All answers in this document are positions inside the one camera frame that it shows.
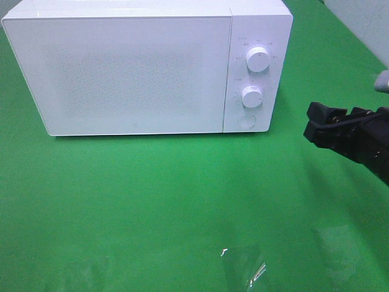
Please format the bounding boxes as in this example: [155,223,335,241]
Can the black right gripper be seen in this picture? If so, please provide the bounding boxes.
[303,69,389,184]

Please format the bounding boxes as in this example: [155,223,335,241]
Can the white microwave knob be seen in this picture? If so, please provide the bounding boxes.
[241,86,263,108]
[246,46,270,73]

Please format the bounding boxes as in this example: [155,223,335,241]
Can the round white door button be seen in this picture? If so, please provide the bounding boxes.
[238,114,256,129]

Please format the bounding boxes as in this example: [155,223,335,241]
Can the white microwave door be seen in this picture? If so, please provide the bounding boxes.
[3,16,231,136]

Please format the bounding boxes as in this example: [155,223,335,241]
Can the green table mat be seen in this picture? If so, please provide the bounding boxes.
[1,1,388,291]

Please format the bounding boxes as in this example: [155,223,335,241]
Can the white microwave oven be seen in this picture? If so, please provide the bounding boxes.
[1,1,293,133]

